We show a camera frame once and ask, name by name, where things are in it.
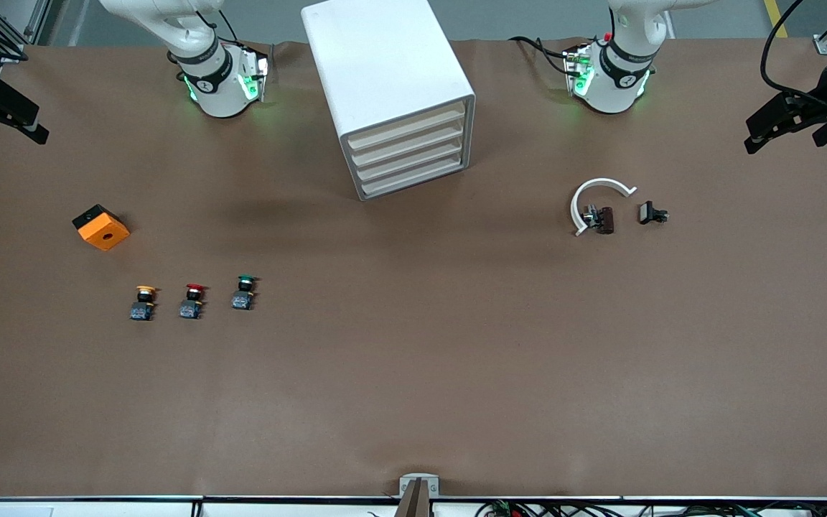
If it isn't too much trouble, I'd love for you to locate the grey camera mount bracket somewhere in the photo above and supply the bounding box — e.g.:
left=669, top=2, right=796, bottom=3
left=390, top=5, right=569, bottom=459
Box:
left=393, top=474, right=440, bottom=517

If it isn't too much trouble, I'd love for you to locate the tangled cable bundle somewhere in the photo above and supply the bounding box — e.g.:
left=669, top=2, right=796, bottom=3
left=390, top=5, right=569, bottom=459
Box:
left=475, top=499, right=827, bottom=517

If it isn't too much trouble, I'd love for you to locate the orange black button enclosure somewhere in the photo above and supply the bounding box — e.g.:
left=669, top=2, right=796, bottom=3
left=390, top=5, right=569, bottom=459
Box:
left=73, top=204, right=131, bottom=252

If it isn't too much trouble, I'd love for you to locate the white table edge rail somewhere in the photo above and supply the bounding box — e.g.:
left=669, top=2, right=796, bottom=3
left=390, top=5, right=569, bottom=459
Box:
left=0, top=494, right=827, bottom=517

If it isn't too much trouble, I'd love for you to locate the green push button switch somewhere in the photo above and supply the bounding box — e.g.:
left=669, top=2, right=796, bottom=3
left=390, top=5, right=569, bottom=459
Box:
left=231, top=275, right=260, bottom=311

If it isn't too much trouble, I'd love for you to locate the brown small electrical component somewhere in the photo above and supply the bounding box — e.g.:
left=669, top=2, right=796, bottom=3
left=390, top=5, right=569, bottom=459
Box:
left=583, top=205, right=615, bottom=236

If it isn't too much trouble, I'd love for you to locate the yellow push button switch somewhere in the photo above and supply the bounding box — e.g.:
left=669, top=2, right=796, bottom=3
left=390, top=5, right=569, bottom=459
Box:
left=130, top=285, right=158, bottom=322

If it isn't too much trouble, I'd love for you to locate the red push button switch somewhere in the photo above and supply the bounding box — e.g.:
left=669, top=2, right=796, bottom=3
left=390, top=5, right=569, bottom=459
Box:
left=179, top=283, right=207, bottom=320

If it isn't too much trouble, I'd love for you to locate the white curved plastic ring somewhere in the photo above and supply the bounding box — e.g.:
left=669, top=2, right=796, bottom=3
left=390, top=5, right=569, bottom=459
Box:
left=571, top=177, right=637, bottom=237

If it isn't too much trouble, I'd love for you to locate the brown table cover sheet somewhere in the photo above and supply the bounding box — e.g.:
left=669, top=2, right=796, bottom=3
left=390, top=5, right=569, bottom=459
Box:
left=0, top=36, right=827, bottom=500

